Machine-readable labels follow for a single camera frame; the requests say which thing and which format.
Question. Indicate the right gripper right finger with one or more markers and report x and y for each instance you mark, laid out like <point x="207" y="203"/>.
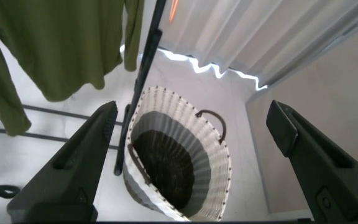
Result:
<point x="331" y="183"/>

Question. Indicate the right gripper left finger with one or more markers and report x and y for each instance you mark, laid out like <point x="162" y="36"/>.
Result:
<point x="73" y="177"/>

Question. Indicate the green printed shirt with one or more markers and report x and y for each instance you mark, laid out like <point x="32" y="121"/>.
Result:
<point x="57" y="46"/>

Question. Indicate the white laundry basket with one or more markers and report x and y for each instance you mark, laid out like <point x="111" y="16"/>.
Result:
<point x="219" y="174"/>

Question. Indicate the black clothes rack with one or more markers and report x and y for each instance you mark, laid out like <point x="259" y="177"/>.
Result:
<point x="145" y="62"/>

